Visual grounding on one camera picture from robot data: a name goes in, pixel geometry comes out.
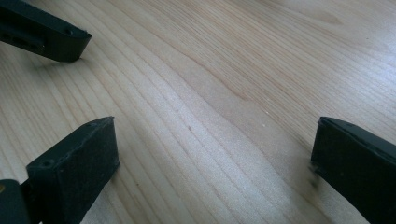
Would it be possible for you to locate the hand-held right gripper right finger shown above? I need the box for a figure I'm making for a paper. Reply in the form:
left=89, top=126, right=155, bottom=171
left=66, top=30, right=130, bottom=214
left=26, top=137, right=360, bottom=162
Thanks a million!
left=311, top=116, right=396, bottom=224

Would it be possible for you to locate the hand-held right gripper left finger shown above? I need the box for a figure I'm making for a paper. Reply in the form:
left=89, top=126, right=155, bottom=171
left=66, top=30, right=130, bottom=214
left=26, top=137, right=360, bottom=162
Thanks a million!
left=21, top=116, right=120, bottom=224

